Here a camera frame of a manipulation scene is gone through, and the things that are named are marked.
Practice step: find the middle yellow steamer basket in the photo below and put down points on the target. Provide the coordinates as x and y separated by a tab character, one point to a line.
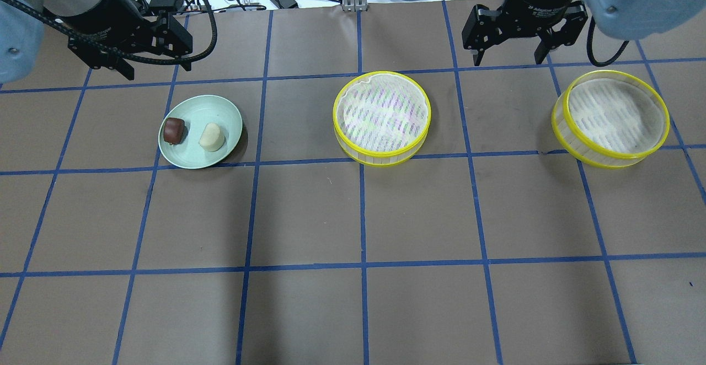
381	118

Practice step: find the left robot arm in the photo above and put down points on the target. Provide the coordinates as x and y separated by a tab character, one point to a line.
22	34

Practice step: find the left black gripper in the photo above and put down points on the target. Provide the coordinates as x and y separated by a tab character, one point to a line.
100	21

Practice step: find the brown bun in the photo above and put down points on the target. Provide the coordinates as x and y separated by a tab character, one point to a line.
173	131

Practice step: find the right yellow steamer basket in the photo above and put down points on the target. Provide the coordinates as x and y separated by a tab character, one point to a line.
609	119

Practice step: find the white bun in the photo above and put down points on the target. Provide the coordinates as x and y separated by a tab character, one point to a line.
212	137

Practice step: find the yellow steamer basket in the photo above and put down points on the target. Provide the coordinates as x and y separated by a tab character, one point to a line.
609	119
381	118

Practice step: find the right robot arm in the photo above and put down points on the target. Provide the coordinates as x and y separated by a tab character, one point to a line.
612	24

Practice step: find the light green plate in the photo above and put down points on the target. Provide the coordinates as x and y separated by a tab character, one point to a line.
197	112

